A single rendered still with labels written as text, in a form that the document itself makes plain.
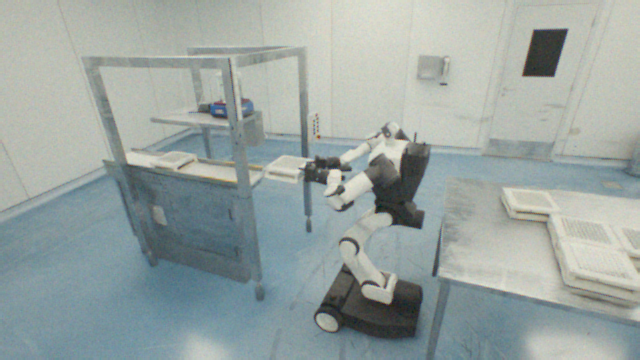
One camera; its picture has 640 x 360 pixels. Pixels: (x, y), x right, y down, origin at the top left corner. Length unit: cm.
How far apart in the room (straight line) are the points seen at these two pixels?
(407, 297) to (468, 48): 393
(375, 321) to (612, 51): 470
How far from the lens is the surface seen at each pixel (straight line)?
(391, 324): 226
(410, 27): 528
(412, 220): 189
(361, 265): 220
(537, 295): 161
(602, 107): 591
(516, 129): 566
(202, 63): 195
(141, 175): 278
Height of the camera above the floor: 188
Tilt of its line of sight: 26 degrees down
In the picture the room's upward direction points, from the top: 1 degrees counter-clockwise
